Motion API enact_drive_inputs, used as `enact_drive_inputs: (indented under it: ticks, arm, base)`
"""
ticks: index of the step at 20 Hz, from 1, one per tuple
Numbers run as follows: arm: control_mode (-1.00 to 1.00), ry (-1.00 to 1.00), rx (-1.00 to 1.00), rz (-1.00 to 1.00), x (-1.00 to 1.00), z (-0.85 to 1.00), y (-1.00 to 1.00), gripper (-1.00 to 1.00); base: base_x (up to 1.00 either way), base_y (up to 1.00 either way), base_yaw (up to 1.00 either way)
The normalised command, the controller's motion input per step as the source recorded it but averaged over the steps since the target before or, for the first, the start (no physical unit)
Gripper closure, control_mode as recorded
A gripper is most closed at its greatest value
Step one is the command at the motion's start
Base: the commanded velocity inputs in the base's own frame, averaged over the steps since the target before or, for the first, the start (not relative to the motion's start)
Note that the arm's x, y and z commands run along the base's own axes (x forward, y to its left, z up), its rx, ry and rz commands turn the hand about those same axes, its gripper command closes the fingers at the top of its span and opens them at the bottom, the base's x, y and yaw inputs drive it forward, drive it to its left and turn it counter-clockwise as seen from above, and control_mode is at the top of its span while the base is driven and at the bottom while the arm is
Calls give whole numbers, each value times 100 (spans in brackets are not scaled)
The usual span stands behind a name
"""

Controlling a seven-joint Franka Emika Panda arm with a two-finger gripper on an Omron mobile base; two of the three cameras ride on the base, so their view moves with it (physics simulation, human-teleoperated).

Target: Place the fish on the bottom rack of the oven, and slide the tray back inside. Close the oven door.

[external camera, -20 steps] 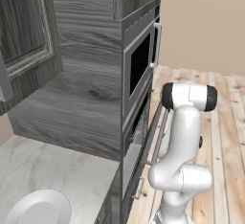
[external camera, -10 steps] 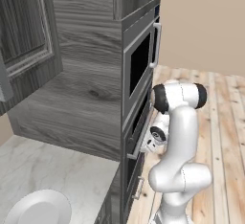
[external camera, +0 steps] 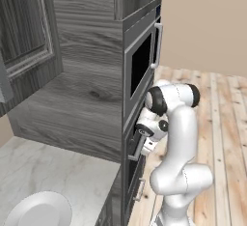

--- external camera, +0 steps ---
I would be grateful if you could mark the grey wood wall cupboard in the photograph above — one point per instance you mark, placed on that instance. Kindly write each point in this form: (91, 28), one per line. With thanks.
(25, 33)

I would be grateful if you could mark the steel microwave oven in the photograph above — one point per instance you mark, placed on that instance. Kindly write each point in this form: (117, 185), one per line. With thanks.
(139, 59)

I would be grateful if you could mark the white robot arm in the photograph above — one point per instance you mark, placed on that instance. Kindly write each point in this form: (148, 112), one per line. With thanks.
(180, 146)

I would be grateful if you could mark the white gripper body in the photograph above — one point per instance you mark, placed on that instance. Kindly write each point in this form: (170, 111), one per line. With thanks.
(148, 146)

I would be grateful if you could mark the grey wood tall cabinet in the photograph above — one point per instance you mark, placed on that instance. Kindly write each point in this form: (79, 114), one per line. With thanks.
(87, 75)

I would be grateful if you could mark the white round plate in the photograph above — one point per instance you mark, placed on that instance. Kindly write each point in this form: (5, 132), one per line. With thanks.
(38, 210)

